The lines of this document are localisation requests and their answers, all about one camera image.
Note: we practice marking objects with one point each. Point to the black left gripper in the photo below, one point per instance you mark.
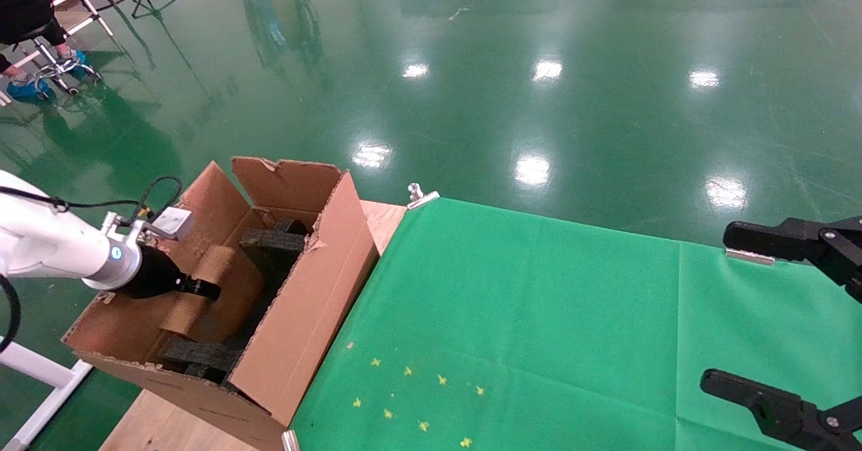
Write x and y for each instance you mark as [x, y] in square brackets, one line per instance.
[151, 276]

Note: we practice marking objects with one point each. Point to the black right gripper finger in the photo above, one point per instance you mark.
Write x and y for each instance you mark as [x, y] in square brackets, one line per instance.
[788, 239]
[781, 410]

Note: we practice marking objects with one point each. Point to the small taped cardboard box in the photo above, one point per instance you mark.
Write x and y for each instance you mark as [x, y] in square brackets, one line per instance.
[222, 316]

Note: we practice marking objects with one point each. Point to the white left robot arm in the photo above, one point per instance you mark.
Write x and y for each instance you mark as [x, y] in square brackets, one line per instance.
[47, 249]

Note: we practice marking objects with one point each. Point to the large open cardboard carton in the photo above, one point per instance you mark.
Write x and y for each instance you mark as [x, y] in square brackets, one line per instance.
[303, 343]

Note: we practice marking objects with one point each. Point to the narrow green table cloth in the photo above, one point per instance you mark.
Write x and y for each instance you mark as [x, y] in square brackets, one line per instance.
[754, 330]

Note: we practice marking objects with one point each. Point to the large green table cloth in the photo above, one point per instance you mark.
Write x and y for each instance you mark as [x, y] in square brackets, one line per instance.
[539, 336]

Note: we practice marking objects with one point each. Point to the blue shoe cover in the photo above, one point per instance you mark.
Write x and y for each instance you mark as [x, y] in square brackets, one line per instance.
[76, 56]
[27, 91]

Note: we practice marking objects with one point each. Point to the silver stand leg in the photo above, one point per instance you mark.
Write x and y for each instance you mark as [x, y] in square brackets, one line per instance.
[87, 0]

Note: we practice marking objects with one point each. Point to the person in black clothes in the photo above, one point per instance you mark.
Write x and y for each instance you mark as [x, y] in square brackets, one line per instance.
[20, 7]

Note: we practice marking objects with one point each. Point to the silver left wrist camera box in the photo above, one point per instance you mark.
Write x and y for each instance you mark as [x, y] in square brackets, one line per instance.
[172, 223]

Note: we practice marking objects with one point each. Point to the white metal frame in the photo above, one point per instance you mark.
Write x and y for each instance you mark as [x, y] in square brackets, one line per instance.
[34, 363]

